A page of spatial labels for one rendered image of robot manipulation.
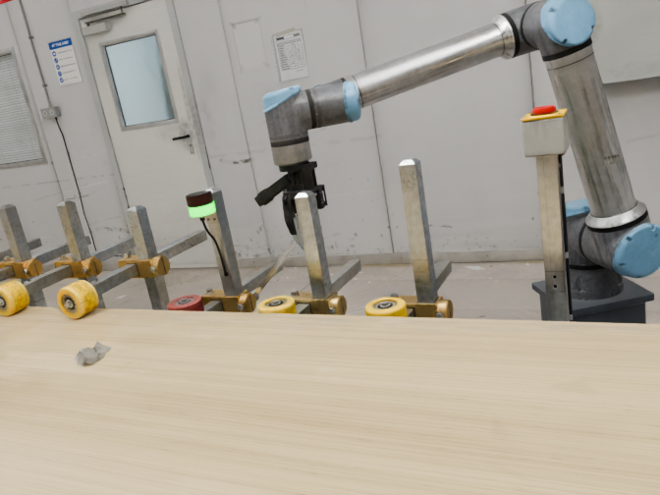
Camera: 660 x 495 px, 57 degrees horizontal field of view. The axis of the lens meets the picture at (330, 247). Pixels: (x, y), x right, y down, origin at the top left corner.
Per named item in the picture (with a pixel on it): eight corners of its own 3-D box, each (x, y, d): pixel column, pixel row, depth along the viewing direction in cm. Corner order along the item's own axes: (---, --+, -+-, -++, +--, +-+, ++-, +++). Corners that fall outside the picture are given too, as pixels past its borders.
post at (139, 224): (178, 368, 172) (135, 204, 159) (188, 369, 171) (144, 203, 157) (170, 374, 169) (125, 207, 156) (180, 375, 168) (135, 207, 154)
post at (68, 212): (111, 355, 183) (65, 199, 170) (120, 356, 181) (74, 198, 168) (102, 360, 180) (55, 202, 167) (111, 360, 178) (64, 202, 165)
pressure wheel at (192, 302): (192, 335, 149) (181, 292, 146) (218, 337, 146) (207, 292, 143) (171, 351, 143) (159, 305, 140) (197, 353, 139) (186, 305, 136)
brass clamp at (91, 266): (73, 271, 180) (68, 255, 179) (106, 271, 174) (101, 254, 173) (56, 279, 175) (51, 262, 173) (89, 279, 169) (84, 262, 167)
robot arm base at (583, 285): (545, 284, 193) (542, 254, 191) (602, 272, 194) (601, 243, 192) (574, 304, 175) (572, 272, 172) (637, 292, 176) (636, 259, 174)
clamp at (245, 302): (215, 306, 159) (211, 289, 158) (258, 307, 153) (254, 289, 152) (202, 315, 155) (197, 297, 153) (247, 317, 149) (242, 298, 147)
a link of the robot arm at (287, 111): (305, 83, 133) (260, 91, 132) (315, 140, 137) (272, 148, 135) (300, 84, 142) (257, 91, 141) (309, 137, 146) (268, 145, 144)
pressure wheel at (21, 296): (9, 274, 158) (31, 289, 156) (7, 298, 162) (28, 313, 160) (-12, 282, 153) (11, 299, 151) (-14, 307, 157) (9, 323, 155)
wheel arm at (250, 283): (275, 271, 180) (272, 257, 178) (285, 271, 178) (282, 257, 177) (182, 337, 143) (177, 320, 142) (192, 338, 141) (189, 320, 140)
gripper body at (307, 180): (314, 216, 139) (304, 164, 136) (282, 218, 143) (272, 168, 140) (328, 207, 146) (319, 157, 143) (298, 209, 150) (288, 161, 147)
